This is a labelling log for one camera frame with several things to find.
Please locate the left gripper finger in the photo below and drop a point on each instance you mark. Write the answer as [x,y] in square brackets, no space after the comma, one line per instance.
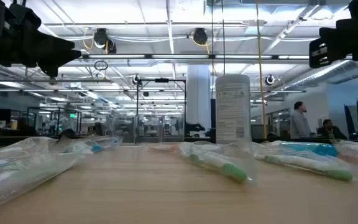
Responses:
[59,54]

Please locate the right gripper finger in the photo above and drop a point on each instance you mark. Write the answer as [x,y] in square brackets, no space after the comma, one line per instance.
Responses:
[331,49]
[329,33]

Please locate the blue mouthwash bottle white cap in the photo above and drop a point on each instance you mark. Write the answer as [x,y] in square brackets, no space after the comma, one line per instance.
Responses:
[315,149]

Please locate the green toothbrush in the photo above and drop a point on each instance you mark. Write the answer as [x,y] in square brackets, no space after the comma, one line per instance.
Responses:
[306,163]
[26,174]
[228,171]

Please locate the black background robot arm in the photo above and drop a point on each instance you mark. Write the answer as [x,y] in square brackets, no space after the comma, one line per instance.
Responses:
[194,127]

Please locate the long ceiling light strip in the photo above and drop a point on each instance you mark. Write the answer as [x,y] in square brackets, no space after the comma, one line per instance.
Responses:
[120,56]

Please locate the dark upright panel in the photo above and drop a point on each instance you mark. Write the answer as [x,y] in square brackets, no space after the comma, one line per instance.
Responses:
[350,121]

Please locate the person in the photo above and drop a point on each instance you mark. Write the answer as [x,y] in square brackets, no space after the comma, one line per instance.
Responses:
[299,124]
[331,132]

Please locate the white wipes canister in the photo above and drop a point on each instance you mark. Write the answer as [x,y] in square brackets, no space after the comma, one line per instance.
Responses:
[233,109]

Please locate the white building column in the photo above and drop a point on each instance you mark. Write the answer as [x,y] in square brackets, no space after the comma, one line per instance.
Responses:
[197,99]

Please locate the silver ventilation duct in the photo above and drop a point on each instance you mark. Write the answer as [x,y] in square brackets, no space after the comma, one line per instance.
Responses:
[328,73]

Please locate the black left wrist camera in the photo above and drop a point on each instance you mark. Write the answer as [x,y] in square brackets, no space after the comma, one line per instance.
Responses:
[23,15]

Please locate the black metal frame rig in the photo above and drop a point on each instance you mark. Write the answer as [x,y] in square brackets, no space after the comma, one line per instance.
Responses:
[162,80]

